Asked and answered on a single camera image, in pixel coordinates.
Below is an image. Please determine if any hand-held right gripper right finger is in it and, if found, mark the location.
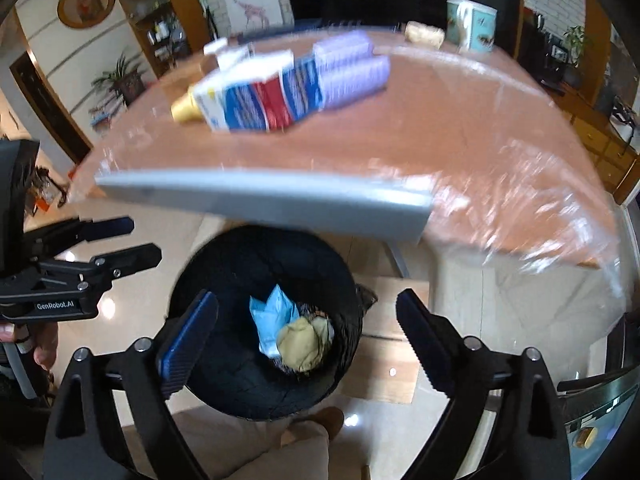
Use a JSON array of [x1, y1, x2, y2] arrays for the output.
[[396, 288, 573, 480]]

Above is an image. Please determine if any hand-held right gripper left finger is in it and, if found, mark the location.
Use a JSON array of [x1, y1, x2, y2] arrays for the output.
[[42, 289, 221, 480]]

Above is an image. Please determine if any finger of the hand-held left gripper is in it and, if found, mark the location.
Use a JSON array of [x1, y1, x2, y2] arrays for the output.
[[30, 243, 163, 295], [22, 216, 135, 262]]

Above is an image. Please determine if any black trash bin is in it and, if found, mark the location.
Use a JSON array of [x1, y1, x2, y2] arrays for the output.
[[169, 225, 378, 421]]

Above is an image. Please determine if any white box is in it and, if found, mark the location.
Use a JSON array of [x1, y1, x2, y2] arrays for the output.
[[216, 44, 256, 72]]

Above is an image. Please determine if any person's left hand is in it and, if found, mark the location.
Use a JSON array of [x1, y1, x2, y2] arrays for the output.
[[0, 321, 58, 372]]

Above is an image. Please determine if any light blue crumpled paper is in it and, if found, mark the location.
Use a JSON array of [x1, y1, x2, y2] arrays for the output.
[[249, 284, 301, 359]]

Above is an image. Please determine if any dark wooden door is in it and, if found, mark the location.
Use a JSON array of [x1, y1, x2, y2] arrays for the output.
[[10, 50, 94, 166]]

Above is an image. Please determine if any yellowish crumpled tissue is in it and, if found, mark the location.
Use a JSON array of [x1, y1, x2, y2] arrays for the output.
[[276, 316, 335, 373]]

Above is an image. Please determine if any stack of books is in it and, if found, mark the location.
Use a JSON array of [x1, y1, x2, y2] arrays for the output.
[[89, 105, 122, 134]]

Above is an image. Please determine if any person's leg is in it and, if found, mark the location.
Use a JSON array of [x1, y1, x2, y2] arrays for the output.
[[120, 410, 332, 480]]

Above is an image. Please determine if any tan slipper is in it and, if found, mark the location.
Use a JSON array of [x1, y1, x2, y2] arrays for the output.
[[280, 406, 346, 449]]

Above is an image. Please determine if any gold capped bottle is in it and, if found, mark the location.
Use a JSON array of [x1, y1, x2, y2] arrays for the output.
[[171, 91, 204, 124]]

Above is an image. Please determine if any potted plant in dark pot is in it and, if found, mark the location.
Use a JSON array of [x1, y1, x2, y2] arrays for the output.
[[91, 52, 149, 106]]

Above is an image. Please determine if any grey flat box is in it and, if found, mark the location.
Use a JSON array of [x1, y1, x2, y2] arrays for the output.
[[94, 169, 435, 244]]

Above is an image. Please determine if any blue red white carton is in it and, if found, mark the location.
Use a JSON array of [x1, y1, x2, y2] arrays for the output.
[[192, 51, 326, 134]]

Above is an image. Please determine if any dark furniture piece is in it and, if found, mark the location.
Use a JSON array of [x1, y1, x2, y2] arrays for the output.
[[557, 310, 640, 480]]

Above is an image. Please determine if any glass display cabinet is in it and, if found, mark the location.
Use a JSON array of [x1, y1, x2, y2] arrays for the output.
[[102, 0, 202, 79]]

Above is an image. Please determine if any giraffe picture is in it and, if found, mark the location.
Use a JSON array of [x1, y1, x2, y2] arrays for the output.
[[223, 0, 281, 29]]

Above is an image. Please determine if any wooden sideboard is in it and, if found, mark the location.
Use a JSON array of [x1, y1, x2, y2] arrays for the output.
[[520, 5, 640, 206]]

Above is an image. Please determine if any beige crumpled tissue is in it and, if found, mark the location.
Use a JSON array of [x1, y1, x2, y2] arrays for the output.
[[405, 21, 446, 47]]

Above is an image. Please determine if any teal white mug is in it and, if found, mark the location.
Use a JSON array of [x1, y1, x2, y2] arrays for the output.
[[445, 0, 499, 55]]

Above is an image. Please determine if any small green potted plant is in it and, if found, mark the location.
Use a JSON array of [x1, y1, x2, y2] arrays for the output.
[[562, 25, 589, 69]]

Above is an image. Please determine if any round framed wall picture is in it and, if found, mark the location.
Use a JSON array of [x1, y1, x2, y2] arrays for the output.
[[56, 0, 117, 29]]

